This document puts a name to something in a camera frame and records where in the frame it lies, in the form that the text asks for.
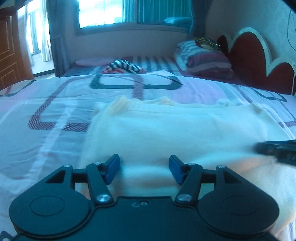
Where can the striped bed sheet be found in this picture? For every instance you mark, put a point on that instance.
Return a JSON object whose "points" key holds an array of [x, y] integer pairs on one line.
{"points": [[150, 64]]}

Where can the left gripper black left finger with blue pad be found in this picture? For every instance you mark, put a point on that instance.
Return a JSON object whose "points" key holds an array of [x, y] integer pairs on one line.
{"points": [[97, 176]]}

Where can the red black striped garment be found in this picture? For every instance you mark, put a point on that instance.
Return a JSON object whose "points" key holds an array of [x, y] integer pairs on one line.
{"points": [[123, 66]]}

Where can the red heart-shaped headboard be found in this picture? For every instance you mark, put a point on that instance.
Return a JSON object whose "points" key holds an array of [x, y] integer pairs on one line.
{"points": [[251, 60]]}

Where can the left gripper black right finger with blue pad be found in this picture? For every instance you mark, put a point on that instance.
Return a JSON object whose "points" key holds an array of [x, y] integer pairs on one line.
{"points": [[190, 177]]}

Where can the pastel patterned bed quilt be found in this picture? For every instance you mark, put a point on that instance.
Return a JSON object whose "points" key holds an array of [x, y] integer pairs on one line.
{"points": [[44, 122]]}

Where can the striped purple pillow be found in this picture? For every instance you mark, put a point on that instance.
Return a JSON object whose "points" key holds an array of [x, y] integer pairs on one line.
{"points": [[199, 61]]}

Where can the window with teal blinds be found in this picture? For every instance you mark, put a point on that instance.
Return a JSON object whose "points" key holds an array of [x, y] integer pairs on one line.
{"points": [[92, 17]]}

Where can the cream knitted sweater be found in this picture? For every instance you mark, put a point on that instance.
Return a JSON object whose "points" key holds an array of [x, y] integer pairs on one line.
{"points": [[146, 133]]}

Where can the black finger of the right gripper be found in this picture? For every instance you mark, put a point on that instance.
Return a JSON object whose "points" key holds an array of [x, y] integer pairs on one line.
{"points": [[283, 151]]}

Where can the grey window curtain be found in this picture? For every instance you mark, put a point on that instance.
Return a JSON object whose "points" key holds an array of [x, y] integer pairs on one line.
{"points": [[199, 9]]}

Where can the brown wooden door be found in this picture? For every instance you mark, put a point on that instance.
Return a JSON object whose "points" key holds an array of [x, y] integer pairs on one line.
{"points": [[15, 64]]}

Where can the gold patterned item on pillow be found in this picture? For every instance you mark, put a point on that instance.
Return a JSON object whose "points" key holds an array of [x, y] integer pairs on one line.
{"points": [[207, 43]]}

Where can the grey curtain by door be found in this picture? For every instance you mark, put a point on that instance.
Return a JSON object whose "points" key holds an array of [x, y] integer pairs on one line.
{"points": [[56, 11]]}

